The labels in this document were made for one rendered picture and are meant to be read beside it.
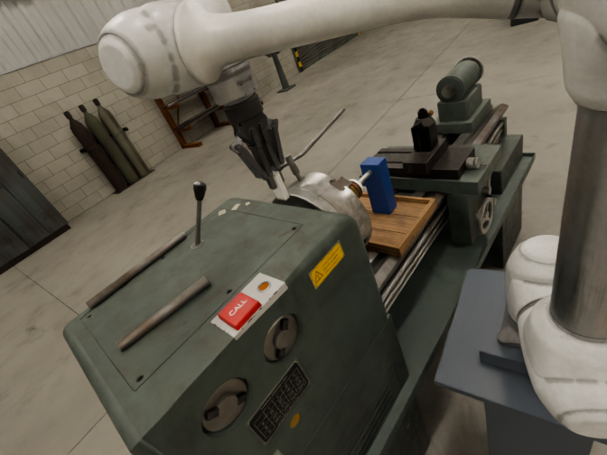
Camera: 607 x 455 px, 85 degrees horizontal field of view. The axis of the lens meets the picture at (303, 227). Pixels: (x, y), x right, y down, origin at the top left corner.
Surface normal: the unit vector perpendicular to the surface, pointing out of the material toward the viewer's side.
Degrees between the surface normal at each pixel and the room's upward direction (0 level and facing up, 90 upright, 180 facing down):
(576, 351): 49
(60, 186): 90
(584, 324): 90
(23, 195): 90
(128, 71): 87
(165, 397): 0
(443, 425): 0
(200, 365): 0
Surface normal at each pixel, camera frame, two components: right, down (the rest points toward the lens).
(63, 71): 0.77, 0.09
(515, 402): -0.34, -0.78
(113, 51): -0.41, 0.66
